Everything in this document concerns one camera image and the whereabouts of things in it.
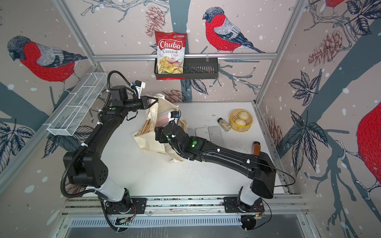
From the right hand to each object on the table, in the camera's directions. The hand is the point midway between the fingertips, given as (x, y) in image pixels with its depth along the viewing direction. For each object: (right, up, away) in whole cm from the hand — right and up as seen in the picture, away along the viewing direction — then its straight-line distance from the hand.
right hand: (160, 129), depth 71 cm
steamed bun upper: (+53, +7, +32) cm, 62 cm away
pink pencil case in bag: (-4, +4, +21) cm, 22 cm away
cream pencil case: (+31, -7, +28) cm, 43 cm away
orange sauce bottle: (+58, -15, +23) cm, 64 cm away
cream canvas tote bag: (-14, -8, +19) cm, 25 cm away
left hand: (-2, +17, +6) cm, 18 cm away
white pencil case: (+22, -6, +29) cm, 37 cm away
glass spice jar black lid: (+38, -1, +31) cm, 50 cm away
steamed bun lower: (+49, +2, +29) cm, 57 cm away
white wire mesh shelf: (-46, +3, -1) cm, 46 cm away
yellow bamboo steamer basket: (+47, +7, +39) cm, 61 cm away
